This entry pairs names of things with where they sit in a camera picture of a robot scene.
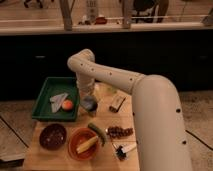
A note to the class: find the grey blue gripper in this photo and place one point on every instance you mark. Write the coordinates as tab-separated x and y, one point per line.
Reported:
89	103

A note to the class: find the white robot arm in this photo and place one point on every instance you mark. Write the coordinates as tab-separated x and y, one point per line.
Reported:
157	112

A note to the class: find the metal cup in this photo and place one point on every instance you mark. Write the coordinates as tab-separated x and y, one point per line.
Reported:
92	113

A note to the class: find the green translucent cup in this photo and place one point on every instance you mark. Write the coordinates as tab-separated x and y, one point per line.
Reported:
112	90

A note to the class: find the brown yellow sponge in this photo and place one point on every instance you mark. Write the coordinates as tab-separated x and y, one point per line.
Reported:
116	103

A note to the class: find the orange fruit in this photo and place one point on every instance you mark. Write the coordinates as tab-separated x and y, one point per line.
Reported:
67	105

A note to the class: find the grey folded cloth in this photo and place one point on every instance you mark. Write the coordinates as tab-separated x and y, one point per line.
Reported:
56	101

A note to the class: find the orange plate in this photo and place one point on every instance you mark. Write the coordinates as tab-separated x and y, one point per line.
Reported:
79	136

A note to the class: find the green okra pod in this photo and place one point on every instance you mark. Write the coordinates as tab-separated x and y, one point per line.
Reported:
98	131

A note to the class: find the brown grape bunch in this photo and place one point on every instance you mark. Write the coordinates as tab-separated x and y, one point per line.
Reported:
119	132

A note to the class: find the yellow corn cob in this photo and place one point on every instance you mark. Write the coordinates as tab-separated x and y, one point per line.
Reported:
87	144

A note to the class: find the green plastic tray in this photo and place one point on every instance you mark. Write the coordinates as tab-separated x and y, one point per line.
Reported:
54	92

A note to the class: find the dark purple bowl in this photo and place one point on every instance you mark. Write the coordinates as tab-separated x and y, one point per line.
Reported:
53	137

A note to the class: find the white black dish brush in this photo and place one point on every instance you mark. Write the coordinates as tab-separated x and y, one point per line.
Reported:
122	151

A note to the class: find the wooden post left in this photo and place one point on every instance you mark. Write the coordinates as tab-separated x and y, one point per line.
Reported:
66	14

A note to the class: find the wooden post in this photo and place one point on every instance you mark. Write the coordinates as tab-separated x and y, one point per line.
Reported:
127	7
66	14

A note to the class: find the wooden post right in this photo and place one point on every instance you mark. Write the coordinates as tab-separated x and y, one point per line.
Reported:
127	7

